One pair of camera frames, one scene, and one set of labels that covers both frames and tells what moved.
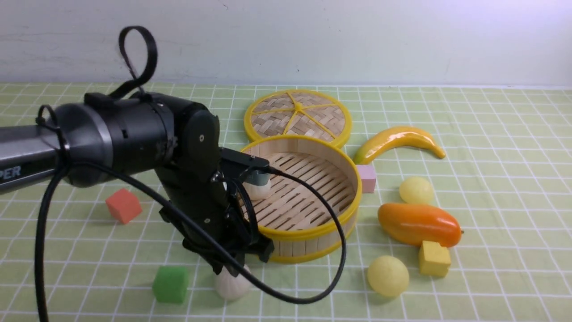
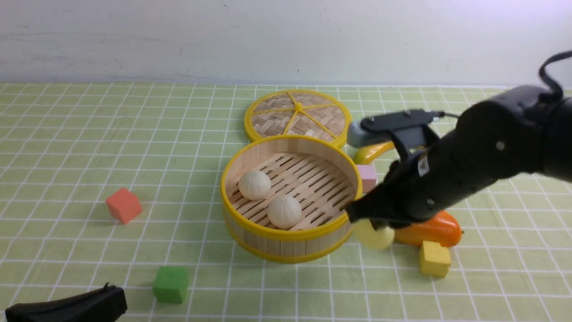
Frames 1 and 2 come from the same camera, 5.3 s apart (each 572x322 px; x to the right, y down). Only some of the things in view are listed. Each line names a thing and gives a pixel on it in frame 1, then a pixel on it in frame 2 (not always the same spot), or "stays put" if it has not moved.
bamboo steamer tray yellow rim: [288, 218] stays put
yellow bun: [388, 275] to [364, 232]
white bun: [230, 287] to [284, 212]
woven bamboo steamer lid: [298, 112] stays put
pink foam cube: [368, 174] stays put
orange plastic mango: [411, 224] stays put
